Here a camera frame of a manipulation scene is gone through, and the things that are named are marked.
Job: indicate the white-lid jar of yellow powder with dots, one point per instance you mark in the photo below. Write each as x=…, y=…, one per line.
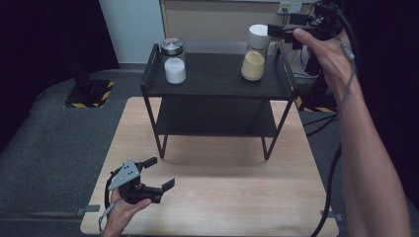
x=253, y=62

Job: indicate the silver-lid jar of white powder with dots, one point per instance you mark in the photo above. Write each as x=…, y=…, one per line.
x=174, y=65

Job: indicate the beige wooden cabinet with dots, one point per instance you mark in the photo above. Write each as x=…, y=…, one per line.
x=210, y=19

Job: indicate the person's left hand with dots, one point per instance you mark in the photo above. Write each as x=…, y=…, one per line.
x=123, y=214

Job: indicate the dark curtain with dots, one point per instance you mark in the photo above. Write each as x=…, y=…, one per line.
x=395, y=65
x=49, y=49

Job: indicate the black stand base, striped tape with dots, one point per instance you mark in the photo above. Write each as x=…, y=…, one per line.
x=89, y=94
x=316, y=102

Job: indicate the person's right hand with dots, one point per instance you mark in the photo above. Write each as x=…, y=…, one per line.
x=329, y=59

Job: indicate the black two-tier metal shelf rack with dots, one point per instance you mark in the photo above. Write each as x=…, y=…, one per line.
x=217, y=82

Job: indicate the white wall outlet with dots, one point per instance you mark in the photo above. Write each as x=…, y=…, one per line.
x=288, y=6

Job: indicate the grey tape strip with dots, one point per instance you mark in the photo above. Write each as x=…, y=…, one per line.
x=89, y=209
x=333, y=216

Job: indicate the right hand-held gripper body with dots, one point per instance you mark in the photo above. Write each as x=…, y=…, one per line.
x=326, y=19

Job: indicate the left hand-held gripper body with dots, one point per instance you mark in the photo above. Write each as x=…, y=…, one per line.
x=126, y=174

